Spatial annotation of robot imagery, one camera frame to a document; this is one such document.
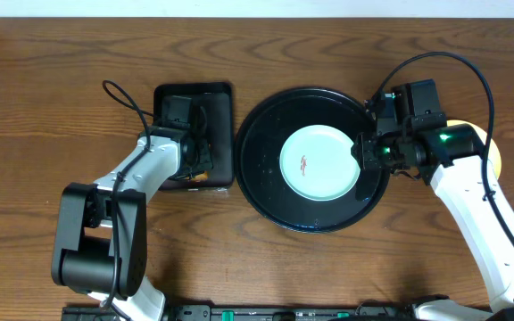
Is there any green and orange sponge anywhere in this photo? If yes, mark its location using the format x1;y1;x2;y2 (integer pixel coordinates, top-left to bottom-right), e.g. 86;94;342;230
188;171;209;182

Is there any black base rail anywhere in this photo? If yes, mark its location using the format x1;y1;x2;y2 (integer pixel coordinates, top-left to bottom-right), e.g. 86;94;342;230
60;302;419;321

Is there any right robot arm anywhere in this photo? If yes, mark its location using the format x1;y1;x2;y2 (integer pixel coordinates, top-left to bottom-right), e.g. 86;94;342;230
352;94;514;320

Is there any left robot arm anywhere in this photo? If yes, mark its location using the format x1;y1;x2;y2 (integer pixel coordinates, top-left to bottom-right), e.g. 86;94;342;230
51;103;213;320

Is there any yellow plate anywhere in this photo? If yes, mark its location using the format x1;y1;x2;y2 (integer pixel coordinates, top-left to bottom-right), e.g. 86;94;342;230
446;119;502;179

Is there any black rectangular tray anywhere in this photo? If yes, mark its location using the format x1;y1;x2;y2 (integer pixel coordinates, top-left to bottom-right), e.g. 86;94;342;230
153;82;235;192

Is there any light blue plate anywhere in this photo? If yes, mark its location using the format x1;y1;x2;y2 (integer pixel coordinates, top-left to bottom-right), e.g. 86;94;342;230
279;125;361;202

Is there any round black tray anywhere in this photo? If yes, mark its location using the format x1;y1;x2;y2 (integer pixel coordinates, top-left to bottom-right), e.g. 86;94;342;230
234;87;389;233

